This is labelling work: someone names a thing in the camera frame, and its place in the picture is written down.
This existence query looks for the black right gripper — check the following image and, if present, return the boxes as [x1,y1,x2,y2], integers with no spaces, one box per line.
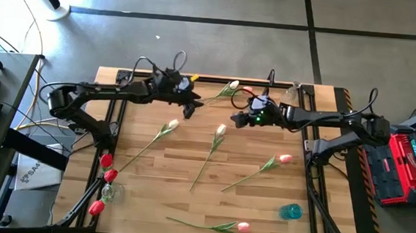
[229,101,286,133]

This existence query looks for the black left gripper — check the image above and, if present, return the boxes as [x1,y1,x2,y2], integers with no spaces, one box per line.
[152,67,207,121]

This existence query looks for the white artificial tulip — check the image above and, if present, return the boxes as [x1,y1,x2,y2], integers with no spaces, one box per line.
[118,115,181,177]
[189,122,228,195]
[200,77,241,107]

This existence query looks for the red artificial tulip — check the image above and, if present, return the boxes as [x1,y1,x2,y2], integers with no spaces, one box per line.
[103,168,120,185]
[100,153,115,171]
[87,196,110,218]

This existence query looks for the tall clear glass vase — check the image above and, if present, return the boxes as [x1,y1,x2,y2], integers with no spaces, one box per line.
[280,81,303,108]

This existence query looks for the teal glass vase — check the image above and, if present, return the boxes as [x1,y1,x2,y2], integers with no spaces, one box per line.
[278,202,304,222]

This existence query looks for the white round stand base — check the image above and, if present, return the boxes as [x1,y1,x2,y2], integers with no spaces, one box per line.
[45,1,72,23]

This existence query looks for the black desk support beam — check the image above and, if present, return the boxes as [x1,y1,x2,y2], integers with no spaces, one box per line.
[1,127,70,172]

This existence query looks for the red black toolbox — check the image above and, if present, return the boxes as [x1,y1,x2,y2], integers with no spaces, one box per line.
[355,122,416,209]

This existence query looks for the white printed cardboard box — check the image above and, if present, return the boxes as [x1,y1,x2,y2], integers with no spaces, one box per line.
[13,141,66,194]

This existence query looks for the grey side desk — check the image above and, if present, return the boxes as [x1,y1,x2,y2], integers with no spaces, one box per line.
[0,52,40,232]

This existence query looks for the black caster wheel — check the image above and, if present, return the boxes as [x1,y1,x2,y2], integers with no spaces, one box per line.
[0,214,13,229]

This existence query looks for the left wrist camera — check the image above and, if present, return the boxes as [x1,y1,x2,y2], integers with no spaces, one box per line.
[175,75,194,93]

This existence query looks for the black aluminium table frame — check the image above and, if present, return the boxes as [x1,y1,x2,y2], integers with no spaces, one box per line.
[51,64,371,233]

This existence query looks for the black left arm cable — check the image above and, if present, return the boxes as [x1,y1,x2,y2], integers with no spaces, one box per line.
[127,46,188,90]

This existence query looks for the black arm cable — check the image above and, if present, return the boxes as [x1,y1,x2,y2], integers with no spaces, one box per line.
[354,86,379,117]
[127,46,188,90]

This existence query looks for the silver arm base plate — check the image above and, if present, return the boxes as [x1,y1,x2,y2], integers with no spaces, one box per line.
[303,138,327,155]

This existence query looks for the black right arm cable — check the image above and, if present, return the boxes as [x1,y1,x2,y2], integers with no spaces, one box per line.
[354,86,379,117]

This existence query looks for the yellow floor cable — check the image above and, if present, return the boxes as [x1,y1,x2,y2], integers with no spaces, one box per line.
[0,0,80,136]

